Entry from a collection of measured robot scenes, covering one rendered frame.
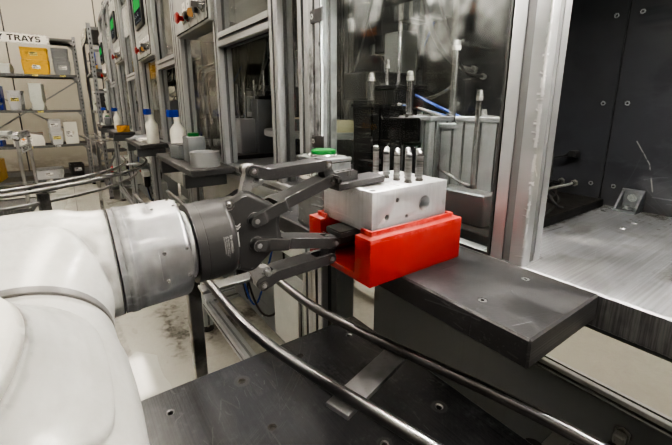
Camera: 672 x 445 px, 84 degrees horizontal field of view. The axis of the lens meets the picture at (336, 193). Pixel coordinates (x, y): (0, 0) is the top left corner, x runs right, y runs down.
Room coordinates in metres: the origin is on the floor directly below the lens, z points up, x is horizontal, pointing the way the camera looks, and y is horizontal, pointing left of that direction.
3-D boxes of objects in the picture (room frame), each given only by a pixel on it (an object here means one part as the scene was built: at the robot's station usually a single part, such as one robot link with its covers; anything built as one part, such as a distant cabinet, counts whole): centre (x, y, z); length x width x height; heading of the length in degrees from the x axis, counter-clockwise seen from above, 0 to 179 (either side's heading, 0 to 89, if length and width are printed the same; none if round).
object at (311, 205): (0.61, 0.01, 0.97); 0.08 x 0.08 x 0.12; 35
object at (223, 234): (0.36, 0.10, 0.98); 0.09 x 0.07 x 0.08; 125
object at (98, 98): (5.12, 2.93, 1.00); 1.30 x 0.51 x 2.00; 35
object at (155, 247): (0.31, 0.16, 0.98); 0.09 x 0.06 x 0.09; 35
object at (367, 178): (0.44, -0.02, 1.02); 0.07 x 0.03 x 0.01; 125
